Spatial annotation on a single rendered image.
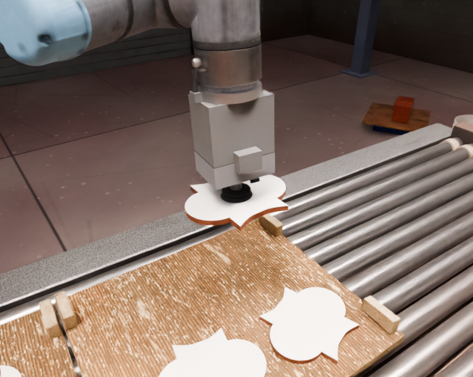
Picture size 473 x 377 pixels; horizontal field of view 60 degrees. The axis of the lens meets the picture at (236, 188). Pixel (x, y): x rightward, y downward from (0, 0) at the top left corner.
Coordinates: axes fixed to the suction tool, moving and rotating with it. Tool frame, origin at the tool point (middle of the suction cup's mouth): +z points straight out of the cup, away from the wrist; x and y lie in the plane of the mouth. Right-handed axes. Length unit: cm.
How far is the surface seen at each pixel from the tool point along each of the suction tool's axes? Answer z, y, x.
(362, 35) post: 57, 329, 335
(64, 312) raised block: 14.5, -25.2, 7.5
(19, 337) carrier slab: 17.0, -32.0, 8.5
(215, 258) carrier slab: 17.8, 0.3, 11.1
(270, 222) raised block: 15.6, 13.0, 12.9
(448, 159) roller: 21, 74, 21
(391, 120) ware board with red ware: 96, 235, 189
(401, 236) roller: 21.2, 36.9, 2.2
